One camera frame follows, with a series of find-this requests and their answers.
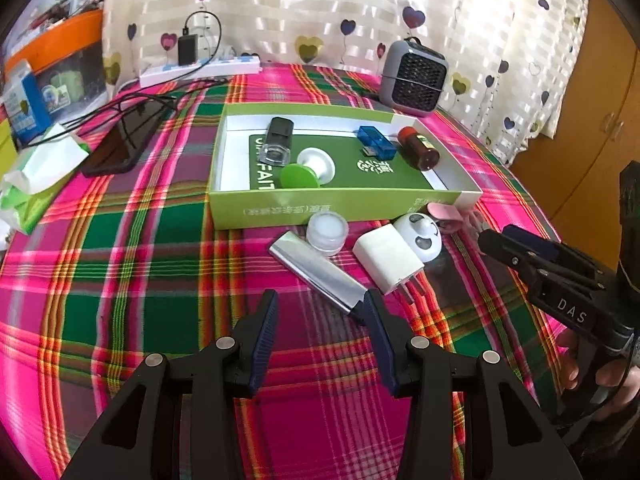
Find black smartphone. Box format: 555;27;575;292
82;102;168;178

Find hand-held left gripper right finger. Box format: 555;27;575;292
364;289;584;480

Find white charger plug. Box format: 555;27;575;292
354;224;426;306

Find green and white tissue pack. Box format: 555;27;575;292
0;125;91;233

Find white panda-shaped gadget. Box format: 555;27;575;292
395;212;443;266

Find small grey heater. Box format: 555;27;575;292
380;37;448;111

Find black power adapter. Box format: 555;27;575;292
177;35;198;66

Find blue and white carton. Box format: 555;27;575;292
2;60;53;143

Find small clear plastic jar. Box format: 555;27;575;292
306;212;348;256

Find black device with clear cap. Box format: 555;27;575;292
262;116;296;166

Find pink and green plaid tablecloth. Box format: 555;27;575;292
0;62;586;480

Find white power strip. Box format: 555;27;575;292
139;55;261;88

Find green suction cup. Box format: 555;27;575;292
279;147;336;191

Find translucent blue usb device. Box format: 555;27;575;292
357;125;398;158

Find brown medicine bottle red cap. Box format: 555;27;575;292
397;126;441;171

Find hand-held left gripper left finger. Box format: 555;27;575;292
62;289;281;480

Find black adapter cable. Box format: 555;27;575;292
182;10;224;67

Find person's right hand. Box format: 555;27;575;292
556;330;640;413

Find shallow green cardboard box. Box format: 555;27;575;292
207;102;483;231

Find orange-lidded storage container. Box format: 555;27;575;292
0;10;108;111

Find white curtain with hearts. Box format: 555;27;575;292
102;0;591;166

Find wooden cabinet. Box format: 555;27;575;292
510;0;640;271

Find long pink clip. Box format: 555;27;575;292
427;203;481;233

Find black cable on tablecloth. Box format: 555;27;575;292
55;77;231;136

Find silver and black lighter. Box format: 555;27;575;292
269;232;373;323

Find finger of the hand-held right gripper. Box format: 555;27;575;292
476;229;602;295
501;224;609;282

